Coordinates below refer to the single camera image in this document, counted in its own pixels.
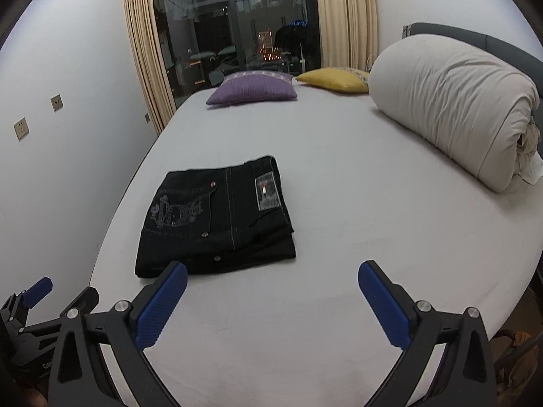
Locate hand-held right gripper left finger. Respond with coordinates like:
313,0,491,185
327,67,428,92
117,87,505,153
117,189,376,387
48,260,188,407

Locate black denim pants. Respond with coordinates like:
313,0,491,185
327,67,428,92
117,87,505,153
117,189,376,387
135,156,297,279

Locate dark jacket behind window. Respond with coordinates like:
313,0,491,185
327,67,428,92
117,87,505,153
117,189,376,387
274,19,321,66

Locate white bed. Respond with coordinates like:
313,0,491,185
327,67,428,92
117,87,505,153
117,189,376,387
87,68,543,407

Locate glass window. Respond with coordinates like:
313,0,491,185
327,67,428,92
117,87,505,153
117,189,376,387
150,0,322,109

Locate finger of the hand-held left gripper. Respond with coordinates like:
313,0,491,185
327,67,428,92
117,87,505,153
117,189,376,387
20,287,101,336
0,277,54,332

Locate rolled beige duvet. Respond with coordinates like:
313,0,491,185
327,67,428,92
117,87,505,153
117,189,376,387
368,34,542,194

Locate grey headboard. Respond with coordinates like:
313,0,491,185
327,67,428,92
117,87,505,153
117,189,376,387
402,22,543,79

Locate yellow pillow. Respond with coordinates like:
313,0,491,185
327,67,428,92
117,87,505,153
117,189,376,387
296,67,371,94

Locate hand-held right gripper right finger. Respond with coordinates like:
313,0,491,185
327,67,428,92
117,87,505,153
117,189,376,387
357,259,498,407

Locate chair with tan clothes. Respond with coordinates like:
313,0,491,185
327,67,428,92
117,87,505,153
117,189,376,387
494,328,541,395

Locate beige curtain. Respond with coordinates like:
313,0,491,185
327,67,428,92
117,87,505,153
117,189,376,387
122,0,177,135
313,0,379,71

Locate purple pillow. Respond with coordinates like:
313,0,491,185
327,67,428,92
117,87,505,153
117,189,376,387
206,71,298,106

